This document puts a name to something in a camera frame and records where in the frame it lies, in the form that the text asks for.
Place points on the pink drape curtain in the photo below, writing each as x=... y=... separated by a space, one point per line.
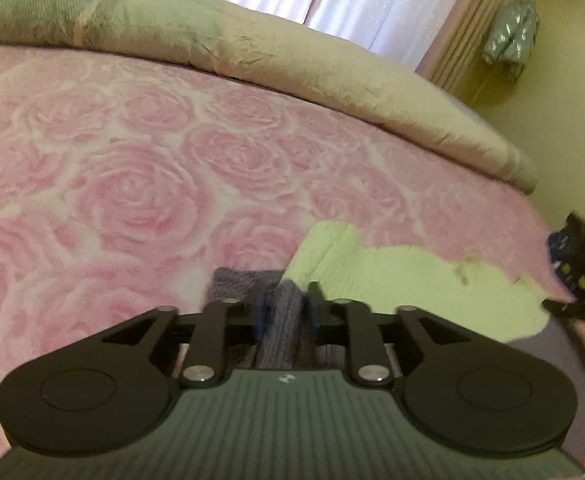
x=467 y=35

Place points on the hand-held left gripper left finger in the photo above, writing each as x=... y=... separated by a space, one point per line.
x=255 y=325

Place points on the purple knit sweater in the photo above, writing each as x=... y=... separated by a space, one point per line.
x=282 y=325

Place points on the grey and beige duvet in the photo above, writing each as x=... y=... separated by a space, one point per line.
x=272 y=45

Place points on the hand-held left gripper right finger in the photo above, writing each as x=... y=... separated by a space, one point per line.
x=317 y=317

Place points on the white sheer curtain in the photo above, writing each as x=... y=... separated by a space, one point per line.
x=372 y=0

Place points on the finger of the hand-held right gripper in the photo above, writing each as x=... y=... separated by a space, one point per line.
x=572 y=310

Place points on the silver foil bag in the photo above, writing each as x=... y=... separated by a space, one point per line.
x=510 y=35

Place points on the pink floral blanket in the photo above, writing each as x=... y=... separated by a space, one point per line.
x=122 y=185

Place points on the navy yellow-print folded garment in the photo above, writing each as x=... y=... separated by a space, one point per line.
x=565 y=265

